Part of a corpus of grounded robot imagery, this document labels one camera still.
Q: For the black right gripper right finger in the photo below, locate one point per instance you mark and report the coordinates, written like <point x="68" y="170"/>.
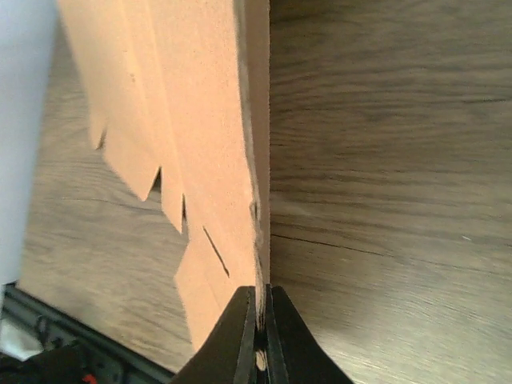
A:
<point x="292" y="353"/>

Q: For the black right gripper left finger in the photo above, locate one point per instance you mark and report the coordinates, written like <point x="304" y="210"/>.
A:
<point x="228" y="355"/>

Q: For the large cardboard box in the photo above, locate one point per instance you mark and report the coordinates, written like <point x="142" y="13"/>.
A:
<point x="179" y="92"/>

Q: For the black aluminium front rail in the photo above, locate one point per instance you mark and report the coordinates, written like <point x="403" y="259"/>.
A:
<point x="68" y="351"/>

